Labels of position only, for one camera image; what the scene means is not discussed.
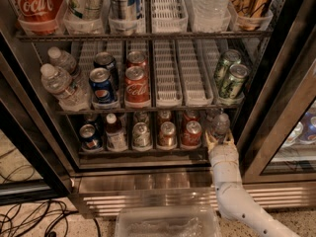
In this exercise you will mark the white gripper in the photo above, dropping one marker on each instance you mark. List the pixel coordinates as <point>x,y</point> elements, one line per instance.
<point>223,154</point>

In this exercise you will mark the clear water bottle bottom shelf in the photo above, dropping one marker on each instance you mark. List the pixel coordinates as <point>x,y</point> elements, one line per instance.
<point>220,126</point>

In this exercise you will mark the clear water bottle shelf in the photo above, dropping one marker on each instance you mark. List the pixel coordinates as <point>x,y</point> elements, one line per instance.
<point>210,16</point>
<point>220,126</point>

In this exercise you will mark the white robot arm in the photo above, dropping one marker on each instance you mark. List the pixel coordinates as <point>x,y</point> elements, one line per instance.
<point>234,202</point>

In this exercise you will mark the rear water bottle bottom shelf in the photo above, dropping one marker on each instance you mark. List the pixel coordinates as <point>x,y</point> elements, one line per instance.
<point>209,116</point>

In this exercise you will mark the glass fridge door right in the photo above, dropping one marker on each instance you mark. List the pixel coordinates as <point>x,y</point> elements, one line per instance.
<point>282,90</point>

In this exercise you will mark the glass fridge door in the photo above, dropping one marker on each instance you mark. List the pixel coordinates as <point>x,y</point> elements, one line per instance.
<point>29,170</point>
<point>282,90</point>

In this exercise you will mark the white empty shelf tray right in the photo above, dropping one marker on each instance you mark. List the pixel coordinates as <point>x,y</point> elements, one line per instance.
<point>197,91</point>

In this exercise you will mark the white empty shelf tray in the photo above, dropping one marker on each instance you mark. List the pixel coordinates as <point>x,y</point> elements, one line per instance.
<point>197,91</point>
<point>168,90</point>
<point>169,16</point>

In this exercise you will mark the white empty shelf tray left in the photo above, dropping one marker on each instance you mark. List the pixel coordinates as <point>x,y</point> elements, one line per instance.
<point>168,90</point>

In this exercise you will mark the brown tea bottle white cap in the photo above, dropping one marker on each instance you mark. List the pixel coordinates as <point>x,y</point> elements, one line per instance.
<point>115,135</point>

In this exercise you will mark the white empty top shelf tray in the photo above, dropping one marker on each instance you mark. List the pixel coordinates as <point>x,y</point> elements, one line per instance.
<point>169,16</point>

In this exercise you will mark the clear water bottle top shelf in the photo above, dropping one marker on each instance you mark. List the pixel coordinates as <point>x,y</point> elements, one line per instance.
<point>210,16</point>

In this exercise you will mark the golden tea bottle top shelf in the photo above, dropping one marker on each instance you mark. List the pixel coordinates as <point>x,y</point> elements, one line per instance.
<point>250,15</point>

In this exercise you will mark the silver blue can top shelf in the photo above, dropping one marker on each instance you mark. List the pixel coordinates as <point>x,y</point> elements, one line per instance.
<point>126,9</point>

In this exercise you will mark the front water bottle middle shelf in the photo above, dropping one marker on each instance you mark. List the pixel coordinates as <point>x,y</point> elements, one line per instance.
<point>59,83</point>

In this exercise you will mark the rear water bottle middle shelf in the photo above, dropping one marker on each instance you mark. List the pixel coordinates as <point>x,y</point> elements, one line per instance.
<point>65,60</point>

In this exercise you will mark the glass fridge door left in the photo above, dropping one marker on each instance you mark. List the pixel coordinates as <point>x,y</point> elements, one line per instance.
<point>29,170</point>

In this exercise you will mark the large Coca-Cola bottle top shelf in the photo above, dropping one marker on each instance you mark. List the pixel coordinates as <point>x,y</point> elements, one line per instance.
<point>39,12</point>

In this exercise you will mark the red Coca-Cola can bottom front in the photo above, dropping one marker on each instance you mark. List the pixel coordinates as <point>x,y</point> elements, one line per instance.
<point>191,134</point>

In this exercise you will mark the red coca-cola can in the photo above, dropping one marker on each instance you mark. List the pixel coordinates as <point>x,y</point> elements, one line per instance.
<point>191,134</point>
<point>189,115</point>
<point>137,58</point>
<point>136,85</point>

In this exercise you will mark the red Coca-Cola can bottom rear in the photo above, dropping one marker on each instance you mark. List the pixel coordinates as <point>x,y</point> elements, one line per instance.
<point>189,115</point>

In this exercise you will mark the orange soda can bottom front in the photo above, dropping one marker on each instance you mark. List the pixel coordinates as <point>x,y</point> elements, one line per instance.
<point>167,135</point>

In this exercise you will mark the orange soda can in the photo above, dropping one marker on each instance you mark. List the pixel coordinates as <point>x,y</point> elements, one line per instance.
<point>167,135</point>
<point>164,116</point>

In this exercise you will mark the green can middle front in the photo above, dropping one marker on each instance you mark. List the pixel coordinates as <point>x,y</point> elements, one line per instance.
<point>234,81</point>

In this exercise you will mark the orange soda can bottom rear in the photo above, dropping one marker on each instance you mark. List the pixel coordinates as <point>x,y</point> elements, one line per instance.
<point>164,116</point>

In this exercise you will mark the green white can bottom front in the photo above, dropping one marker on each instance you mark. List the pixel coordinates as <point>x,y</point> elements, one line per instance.
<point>141,138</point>

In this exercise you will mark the green white can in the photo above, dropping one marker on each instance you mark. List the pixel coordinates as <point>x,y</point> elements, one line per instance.
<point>141,138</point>
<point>141,117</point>

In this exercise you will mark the white can behind right door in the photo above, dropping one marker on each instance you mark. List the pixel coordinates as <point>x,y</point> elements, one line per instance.
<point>293,135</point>

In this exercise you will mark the green white can bottom rear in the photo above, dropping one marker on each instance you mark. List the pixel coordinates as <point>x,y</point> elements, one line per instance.
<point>141,117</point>

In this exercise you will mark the green can middle rear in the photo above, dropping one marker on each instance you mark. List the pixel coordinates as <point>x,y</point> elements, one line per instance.
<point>226,59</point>

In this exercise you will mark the blue can behind right door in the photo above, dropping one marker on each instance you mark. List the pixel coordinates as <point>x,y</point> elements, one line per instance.
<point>308,134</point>

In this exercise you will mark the red Coca-Cola can middle front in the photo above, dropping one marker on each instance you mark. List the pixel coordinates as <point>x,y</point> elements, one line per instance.
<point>136,85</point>

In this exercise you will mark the clear plastic bin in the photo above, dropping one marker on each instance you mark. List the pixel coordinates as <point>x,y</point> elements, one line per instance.
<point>168,221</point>

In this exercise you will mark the red Coca-Cola can middle rear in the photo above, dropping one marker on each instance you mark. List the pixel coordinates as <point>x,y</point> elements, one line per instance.
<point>137,58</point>

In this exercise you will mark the blue Pepsi can bottom front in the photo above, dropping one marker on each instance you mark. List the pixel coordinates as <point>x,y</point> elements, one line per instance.
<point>91,138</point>

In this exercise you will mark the blue pepsi can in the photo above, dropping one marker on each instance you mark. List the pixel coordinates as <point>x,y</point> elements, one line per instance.
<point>91,138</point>
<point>100,80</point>
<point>95,120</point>

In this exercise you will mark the blue Pepsi can bottom rear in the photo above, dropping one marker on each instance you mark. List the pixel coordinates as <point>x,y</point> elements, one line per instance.
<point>95,120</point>

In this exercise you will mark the blue Pepsi can middle front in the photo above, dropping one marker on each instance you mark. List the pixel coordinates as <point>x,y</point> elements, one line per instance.
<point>100,80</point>

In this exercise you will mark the dark Pepsi can middle rear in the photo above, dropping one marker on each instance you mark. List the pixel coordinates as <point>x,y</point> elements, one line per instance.
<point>106,60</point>

